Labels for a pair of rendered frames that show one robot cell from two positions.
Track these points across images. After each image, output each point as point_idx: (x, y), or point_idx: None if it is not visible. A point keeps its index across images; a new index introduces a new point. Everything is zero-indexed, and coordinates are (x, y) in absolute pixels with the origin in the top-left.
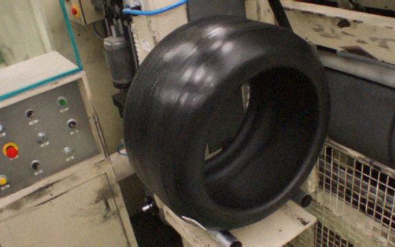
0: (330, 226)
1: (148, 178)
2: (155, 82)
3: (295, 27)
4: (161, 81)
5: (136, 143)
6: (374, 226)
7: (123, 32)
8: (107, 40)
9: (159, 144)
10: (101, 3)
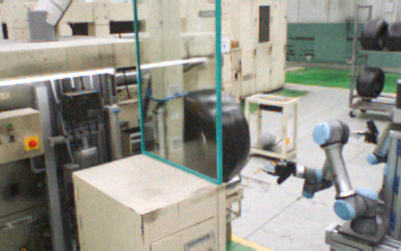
0: None
1: (241, 150)
2: (228, 110)
3: (129, 113)
4: (230, 108)
5: (236, 136)
6: None
7: (53, 154)
8: (89, 149)
9: (247, 126)
10: (98, 115)
